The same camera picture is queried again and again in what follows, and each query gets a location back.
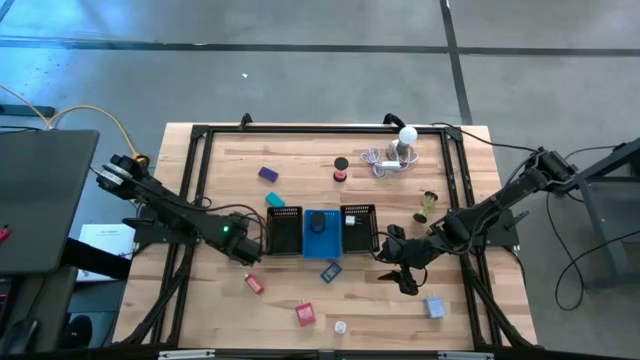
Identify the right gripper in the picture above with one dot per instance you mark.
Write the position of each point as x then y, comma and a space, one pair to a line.
410, 252

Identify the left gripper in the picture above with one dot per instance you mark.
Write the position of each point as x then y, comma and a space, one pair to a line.
245, 250

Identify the red charger block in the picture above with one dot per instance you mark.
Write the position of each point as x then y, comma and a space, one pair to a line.
254, 283

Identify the teal box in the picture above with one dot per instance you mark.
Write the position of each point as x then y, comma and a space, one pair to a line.
274, 200

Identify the light blue charger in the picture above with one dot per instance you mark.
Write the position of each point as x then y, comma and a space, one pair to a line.
434, 307

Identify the green sand timer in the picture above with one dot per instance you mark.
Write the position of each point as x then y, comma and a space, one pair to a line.
425, 207

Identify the purple box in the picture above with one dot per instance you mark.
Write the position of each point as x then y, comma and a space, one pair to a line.
268, 174

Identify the red charger with prongs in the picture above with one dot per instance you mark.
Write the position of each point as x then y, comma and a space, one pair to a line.
305, 314

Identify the red sand timer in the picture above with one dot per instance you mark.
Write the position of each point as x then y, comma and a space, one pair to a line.
341, 169

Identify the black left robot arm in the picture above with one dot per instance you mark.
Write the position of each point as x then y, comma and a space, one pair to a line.
170, 212

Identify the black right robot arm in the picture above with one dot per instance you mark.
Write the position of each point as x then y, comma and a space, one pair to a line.
500, 200

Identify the black slotted basket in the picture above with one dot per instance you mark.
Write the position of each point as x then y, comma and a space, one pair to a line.
285, 235
362, 240

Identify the blue card packet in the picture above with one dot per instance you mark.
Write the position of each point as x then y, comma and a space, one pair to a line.
331, 272

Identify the small white charger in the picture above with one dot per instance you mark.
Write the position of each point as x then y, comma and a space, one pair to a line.
350, 220

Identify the blue slotted basket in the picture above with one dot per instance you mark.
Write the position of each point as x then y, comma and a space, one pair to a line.
330, 245

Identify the red and white charger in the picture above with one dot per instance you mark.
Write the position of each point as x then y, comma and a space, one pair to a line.
340, 327

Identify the white light bulb lamp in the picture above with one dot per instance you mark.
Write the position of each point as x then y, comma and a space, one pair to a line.
407, 135

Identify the white paper sheet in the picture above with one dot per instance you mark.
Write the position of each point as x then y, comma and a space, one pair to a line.
107, 237

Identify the dark grey flat panel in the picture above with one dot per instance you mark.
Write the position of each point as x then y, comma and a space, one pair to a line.
45, 200

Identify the black side table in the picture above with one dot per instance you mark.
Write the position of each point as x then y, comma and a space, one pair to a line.
620, 225

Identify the small red object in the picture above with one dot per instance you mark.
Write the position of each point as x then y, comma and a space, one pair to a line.
3, 235

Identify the flat black bar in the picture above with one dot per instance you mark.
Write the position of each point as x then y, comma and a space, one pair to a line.
25, 111

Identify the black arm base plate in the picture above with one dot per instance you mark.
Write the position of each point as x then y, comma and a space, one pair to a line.
502, 232
150, 232

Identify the silver metal bracket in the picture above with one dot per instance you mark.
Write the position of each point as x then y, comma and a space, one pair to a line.
465, 355
186, 354

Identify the black frame clamp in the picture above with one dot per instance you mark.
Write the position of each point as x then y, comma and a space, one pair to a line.
245, 120
393, 120

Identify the black aluminium table frame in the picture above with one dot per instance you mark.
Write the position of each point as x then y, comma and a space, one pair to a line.
325, 129

